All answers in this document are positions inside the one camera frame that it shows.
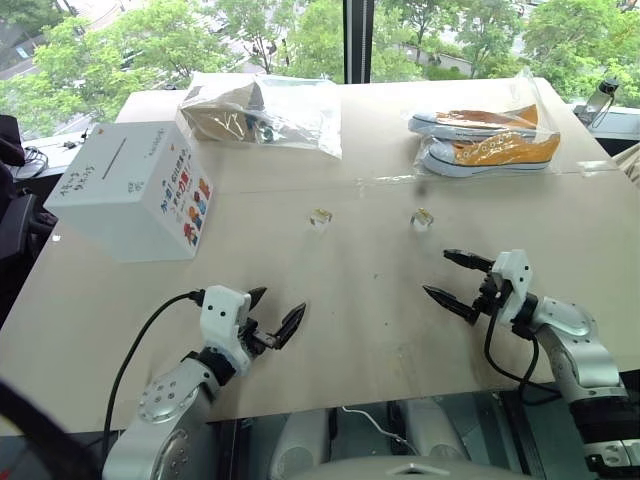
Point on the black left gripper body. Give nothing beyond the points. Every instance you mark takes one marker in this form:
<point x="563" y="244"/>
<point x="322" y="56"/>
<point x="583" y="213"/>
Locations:
<point x="256" y="341"/>

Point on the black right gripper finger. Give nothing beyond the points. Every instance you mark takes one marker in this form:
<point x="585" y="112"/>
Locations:
<point x="452" y="302"/>
<point x="472" y="260"/>

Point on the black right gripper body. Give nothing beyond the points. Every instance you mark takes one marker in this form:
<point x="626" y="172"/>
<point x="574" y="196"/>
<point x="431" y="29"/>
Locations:
<point x="496" y="292"/>

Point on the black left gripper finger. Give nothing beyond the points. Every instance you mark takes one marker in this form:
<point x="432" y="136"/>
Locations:
<point x="257" y="298"/>
<point x="292" y="321"/>

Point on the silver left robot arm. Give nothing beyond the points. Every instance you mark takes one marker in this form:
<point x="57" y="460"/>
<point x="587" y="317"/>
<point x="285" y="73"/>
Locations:
<point x="170" y="400"/>

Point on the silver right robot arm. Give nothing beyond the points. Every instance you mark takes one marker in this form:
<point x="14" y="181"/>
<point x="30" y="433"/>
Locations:
<point x="580" y="350"/>

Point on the white cardboard box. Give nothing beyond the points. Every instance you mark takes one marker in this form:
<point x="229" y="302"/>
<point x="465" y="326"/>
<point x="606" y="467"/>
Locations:
<point x="130" y="190"/>

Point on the small clear object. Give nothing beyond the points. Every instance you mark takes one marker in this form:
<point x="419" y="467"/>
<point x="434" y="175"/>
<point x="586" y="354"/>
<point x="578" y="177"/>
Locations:
<point x="421" y="219"/>
<point x="320" y="218"/>

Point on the orange canvas sneaker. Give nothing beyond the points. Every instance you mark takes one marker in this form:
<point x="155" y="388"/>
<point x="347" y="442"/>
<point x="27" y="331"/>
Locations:
<point x="475" y="120"/>
<point x="495" y="152"/>

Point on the clear plastic shoe bag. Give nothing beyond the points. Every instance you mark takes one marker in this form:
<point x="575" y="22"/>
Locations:
<point x="500" y="125"/>

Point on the grey robot torso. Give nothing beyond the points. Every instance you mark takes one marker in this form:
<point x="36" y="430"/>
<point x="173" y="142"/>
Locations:
<point x="400" y="469"/>

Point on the clear bag with brown cloth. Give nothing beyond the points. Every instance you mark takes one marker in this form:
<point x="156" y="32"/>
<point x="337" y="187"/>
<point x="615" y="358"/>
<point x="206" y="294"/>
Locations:
<point x="260" y="115"/>

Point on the black curved band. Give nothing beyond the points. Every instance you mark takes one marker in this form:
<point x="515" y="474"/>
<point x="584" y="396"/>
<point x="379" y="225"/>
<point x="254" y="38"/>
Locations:
<point x="45" y="425"/>

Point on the black office chair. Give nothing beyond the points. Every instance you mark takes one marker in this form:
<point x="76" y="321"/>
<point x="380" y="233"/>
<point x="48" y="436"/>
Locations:
<point x="15" y="215"/>

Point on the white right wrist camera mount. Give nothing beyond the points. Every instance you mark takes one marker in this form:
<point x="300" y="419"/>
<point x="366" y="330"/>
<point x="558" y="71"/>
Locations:
<point x="515" y="280"/>

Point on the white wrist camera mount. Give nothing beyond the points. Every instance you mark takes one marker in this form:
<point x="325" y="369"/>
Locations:
<point x="515" y="280"/>
<point x="224" y="320"/>

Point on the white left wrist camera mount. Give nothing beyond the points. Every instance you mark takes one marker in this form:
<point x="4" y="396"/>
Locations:
<point x="224" y="320"/>

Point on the black window frame post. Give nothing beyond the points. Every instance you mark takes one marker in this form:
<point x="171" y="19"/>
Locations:
<point x="358" y="40"/>

